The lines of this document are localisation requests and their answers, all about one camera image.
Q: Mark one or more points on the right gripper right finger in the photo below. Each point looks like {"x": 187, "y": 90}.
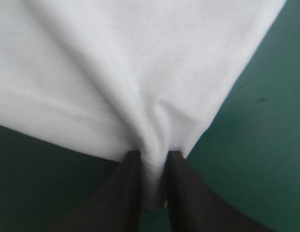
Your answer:
{"x": 196, "y": 203}

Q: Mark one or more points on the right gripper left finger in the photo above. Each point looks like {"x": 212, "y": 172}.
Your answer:
{"x": 116, "y": 200}

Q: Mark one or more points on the white T-shirt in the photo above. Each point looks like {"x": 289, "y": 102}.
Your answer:
{"x": 130, "y": 72}

